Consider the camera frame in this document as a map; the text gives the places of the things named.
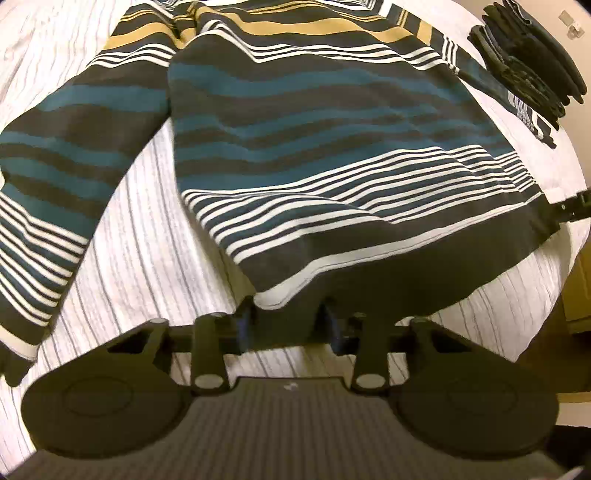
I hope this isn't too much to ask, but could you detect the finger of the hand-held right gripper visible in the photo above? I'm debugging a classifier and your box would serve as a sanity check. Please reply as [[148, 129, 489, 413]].
[[547, 188, 591, 225]]

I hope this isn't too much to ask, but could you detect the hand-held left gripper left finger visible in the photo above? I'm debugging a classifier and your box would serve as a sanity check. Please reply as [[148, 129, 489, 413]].
[[106, 298, 257, 396]]

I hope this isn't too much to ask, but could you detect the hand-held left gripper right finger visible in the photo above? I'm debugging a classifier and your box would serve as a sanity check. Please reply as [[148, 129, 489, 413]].
[[320, 300, 481, 396]]

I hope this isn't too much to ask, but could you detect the striped knit sweater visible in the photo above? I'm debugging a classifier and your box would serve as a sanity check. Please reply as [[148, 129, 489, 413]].
[[0, 0, 560, 388]]

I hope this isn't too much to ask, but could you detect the stack of dark folded clothes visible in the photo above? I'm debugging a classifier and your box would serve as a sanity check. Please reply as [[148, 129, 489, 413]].
[[467, 0, 586, 132]]

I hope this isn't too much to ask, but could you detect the yellow wooden furniture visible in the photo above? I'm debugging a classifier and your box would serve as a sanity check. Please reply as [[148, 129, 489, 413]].
[[566, 249, 591, 334]]

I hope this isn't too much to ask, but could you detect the white striped bed sheet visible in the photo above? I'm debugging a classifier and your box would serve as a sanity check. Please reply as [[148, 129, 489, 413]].
[[0, 0, 591, 416]]

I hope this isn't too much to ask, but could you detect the white wall outlet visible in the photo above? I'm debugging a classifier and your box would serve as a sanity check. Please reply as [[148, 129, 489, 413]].
[[558, 11, 583, 36]]

